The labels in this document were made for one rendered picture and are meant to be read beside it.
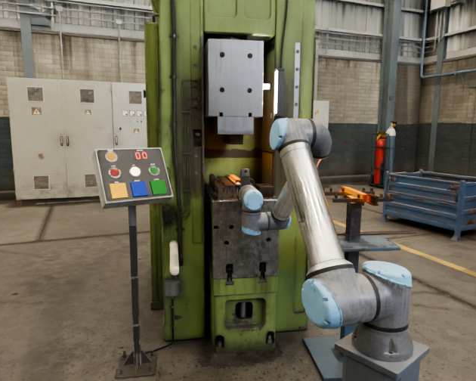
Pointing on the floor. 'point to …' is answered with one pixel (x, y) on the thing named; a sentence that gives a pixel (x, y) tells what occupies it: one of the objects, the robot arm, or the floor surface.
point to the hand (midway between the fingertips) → (240, 182)
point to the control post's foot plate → (126, 367)
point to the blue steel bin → (440, 199)
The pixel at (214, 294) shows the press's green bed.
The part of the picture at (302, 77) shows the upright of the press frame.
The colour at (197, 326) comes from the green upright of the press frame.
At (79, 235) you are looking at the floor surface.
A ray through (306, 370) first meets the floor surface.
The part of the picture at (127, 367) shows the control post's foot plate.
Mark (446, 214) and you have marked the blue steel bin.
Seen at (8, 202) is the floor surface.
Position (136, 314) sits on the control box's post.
